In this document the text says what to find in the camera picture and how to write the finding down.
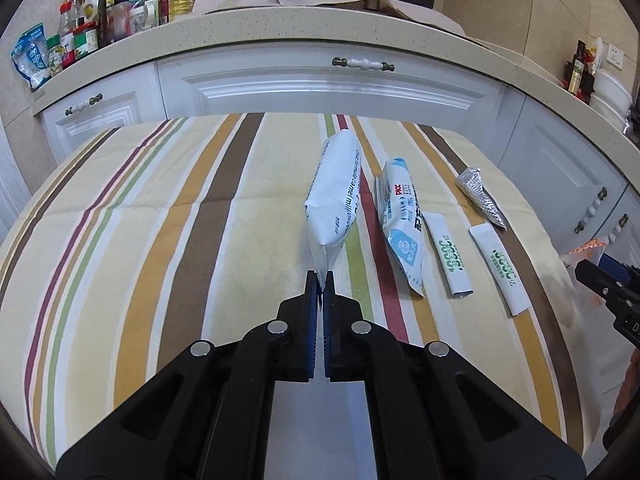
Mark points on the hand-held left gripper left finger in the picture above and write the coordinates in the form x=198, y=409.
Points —
x=311, y=340

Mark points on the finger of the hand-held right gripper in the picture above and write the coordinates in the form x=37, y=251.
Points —
x=595, y=277
x=612, y=266

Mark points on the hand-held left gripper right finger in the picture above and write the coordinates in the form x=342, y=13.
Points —
x=327, y=340

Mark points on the clear bag with orange print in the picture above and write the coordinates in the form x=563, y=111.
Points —
x=585, y=249

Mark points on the large white powder packet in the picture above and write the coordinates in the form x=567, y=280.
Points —
x=330, y=195

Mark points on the person's right hand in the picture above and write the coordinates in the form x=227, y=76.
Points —
x=631, y=385

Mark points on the white cabinet door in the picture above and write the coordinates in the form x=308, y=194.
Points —
x=632, y=205
x=100, y=125
x=550, y=160

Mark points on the white stick sachet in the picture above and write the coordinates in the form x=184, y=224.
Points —
x=500, y=267
x=450, y=255

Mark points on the dark grey cloth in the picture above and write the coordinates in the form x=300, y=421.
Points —
x=634, y=130

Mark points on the crumpled silver foil wrapper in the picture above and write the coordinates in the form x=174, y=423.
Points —
x=482, y=197

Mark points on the blue and white packet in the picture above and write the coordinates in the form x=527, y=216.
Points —
x=400, y=220

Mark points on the white lidded container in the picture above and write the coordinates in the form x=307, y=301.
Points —
x=612, y=85
x=610, y=107

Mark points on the striped tablecloth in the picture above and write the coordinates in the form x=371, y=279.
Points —
x=150, y=260

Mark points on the dark olive oil bottle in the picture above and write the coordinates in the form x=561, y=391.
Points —
x=577, y=70

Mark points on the white plastic bottle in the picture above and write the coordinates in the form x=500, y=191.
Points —
x=597, y=55

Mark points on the white drawer front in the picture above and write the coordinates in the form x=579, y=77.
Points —
x=300, y=90

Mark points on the beige stove cover cloth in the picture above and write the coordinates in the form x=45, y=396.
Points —
x=325, y=7

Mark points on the group of condiment bottles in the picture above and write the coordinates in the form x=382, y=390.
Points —
x=110, y=15

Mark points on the blue and white pouch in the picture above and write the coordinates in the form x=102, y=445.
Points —
x=32, y=57

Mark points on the white wall socket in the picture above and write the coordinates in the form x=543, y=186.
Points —
x=616, y=55

